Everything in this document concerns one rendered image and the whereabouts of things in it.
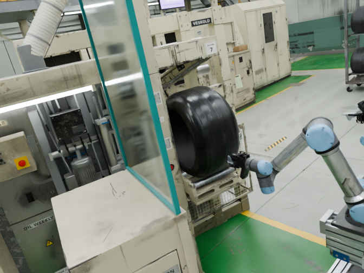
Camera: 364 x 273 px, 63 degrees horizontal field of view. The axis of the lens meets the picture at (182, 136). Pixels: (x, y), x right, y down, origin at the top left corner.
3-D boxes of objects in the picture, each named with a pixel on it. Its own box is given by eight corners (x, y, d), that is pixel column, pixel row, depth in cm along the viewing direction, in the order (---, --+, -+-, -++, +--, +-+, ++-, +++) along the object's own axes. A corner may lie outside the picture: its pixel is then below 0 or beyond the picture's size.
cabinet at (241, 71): (233, 114, 649) (225, 56, 609) (214, 112, 692) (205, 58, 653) (257, 102, 702) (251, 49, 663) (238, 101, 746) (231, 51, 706)
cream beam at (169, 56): (146, 73, 194) (141, 51, 190) (133, 73, 216) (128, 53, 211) (220, 54, 219) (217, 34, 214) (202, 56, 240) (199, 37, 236)
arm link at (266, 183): (277, 184, 166) (272, 167, 163) (274, 195, 157) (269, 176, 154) (264, 185, 170) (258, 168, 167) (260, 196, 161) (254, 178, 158)
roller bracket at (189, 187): (194, 198, 187) (191, 184, 184) (167, 178, 221) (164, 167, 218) (198, 196, 188) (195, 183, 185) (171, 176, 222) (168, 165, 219)
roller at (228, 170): (193, 188, 189) (190, 182, 191) (192, 191, 192) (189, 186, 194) (236, 168, 203) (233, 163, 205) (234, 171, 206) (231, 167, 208)
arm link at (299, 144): (320, 106, 152) (259, 165, 178) (319, 112, 142) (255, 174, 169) (338, 120, 150) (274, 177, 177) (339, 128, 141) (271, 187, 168)
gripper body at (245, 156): (239, 150, 178) (252, 153, 167) (242, 163, 180) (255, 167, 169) (229, 155, 175) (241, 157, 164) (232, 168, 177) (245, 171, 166)
